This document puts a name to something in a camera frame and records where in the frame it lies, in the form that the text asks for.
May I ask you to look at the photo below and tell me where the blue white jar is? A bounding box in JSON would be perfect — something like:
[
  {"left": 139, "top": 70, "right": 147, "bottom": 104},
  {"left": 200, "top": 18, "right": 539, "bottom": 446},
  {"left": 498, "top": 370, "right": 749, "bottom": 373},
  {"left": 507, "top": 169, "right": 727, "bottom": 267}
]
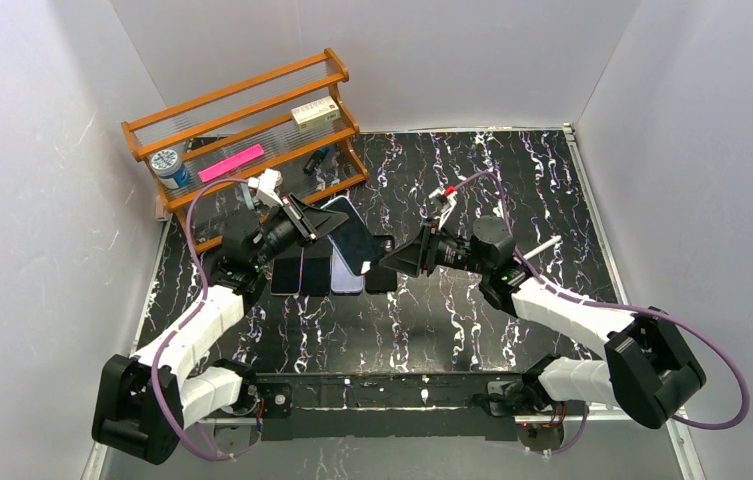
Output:
[{"left": 148, "top": 149, "right": 190, "bottom": 190}]

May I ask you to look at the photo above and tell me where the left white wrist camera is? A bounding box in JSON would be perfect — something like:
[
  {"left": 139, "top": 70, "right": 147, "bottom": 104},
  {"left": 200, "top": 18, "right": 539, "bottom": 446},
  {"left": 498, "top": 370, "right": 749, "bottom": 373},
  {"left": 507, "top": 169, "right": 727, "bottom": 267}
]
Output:
[{"left": 247, "top": 169, "right": 283, "bottom": 207}]

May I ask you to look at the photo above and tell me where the white marker pen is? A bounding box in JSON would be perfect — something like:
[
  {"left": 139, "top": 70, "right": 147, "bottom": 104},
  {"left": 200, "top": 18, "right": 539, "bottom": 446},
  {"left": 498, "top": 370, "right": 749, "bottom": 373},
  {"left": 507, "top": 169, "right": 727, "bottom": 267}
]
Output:
[{"left": 524, "top": 235, "right": 562, "bottom": 260}]

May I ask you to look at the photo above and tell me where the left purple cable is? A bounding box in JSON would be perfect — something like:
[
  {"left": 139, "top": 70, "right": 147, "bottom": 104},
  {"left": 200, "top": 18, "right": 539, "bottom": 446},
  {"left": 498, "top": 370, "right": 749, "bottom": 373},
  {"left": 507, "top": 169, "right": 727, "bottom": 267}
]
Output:
[{"left": 150, "top": 177, "right": 261, "bottom": 463}]

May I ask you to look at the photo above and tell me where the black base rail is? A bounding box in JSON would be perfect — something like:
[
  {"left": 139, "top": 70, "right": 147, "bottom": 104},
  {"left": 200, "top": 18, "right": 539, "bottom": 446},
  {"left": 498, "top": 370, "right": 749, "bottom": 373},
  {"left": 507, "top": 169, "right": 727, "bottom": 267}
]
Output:
[{"left": 213, "top": 370, "right": 566, "bottom": 458}]

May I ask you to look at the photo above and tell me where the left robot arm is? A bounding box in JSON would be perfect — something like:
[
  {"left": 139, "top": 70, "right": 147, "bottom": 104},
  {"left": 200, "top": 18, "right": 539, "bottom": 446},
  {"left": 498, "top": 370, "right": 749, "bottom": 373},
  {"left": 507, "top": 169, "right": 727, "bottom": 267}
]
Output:
[{"left": 91, "top": 195, "right": 348, "bottom": 465}]

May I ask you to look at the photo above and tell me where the lavender phone case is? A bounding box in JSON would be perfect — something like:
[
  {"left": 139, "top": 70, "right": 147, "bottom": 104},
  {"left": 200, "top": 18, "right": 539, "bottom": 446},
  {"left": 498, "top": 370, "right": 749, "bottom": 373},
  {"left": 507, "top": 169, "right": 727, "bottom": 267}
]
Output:
[{"left": 330, "top": 248, "right": 364, "bottom": 296}]

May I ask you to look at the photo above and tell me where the white small box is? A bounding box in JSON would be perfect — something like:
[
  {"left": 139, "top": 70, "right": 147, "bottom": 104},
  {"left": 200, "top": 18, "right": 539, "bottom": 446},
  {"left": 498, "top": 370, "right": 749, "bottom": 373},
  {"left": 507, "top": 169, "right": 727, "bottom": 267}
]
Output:
[{"left": 290, "top": 96, "right": 340, "bottom": 131}]

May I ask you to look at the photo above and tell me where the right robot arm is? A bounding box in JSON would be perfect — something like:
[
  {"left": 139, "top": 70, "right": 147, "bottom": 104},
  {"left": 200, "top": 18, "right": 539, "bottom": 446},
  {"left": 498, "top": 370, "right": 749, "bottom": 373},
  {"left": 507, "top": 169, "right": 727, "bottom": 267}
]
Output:
[{"left": 379, "top": 216, "right": 707, "bottom": 429}]

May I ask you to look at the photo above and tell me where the pink flat bar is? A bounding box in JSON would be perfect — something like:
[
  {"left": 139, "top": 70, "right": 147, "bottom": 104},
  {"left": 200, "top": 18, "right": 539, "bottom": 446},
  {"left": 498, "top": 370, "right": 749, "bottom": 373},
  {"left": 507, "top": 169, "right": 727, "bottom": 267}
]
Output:
[{"left": 198, "top": 144, "right": 265, "bottom": 183}]

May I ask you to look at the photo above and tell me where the black phone case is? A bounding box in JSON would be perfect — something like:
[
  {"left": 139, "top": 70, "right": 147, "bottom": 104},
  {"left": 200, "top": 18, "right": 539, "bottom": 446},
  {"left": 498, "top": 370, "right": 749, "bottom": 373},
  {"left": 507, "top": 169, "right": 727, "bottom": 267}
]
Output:
[{"left": 364, "top": 234, "right": 397, "bottom": 295}]

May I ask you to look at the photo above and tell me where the orange wooden shelf rack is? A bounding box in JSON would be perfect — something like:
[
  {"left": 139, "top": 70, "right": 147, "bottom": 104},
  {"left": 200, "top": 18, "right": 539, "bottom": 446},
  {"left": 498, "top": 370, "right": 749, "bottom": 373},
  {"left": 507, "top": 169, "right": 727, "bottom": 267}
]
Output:
[{"left": 121, "top": 48, "right": 369, "bottom": 252}]

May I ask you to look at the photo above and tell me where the pink teal stapler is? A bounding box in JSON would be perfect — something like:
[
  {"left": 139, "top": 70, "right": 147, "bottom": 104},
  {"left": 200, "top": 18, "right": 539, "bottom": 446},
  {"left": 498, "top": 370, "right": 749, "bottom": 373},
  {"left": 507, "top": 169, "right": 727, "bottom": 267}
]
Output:
[{"left": 240, "top": 178, "right": 260, "bottom": 210}]

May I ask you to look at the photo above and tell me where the dark marker pen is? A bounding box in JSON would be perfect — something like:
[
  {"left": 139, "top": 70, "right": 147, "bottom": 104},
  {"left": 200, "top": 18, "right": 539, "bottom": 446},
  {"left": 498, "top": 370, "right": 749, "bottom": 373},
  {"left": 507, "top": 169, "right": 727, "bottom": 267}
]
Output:
[{"left": 302, "top": 147, "right": 329, "bottom": 175}]

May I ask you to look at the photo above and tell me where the black smartphone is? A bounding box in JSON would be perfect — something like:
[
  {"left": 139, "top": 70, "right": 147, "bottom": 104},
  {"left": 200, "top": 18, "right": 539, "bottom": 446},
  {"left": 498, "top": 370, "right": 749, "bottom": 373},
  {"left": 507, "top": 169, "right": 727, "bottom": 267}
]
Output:
[
  {"left": 270, "top": 255, "right": 302, "bottom": 296},
  {"left": 300, "top": 241, "right": 332, "bottom": 297},
  {"left": 321, "top": 196, "right": 387, "bottom": 276}
]

